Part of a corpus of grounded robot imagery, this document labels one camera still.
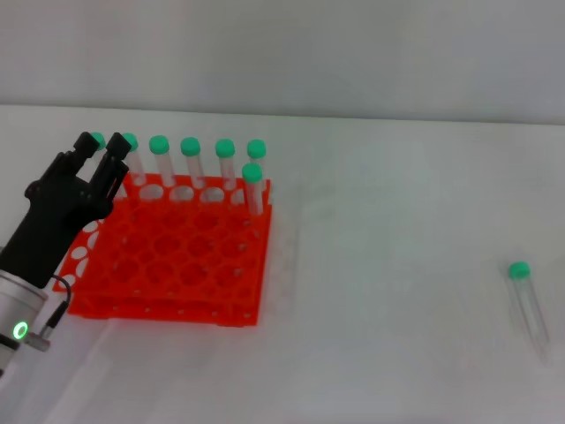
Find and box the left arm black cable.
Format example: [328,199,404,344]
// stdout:
[26,274,73,352]

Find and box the orange test tube rack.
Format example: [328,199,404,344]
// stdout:
[51,172,273,329]

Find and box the green-capped clear test tube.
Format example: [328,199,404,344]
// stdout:
[121,132,147,187]
[215,138,237,191]
[241,162,266,216]
[179,136,207,190]
[148,134,176,187]
[89,131,109,178]
[245,139,268,178]
[507,261,551,363]

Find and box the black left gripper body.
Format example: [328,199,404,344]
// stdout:
[0,170,114,289]

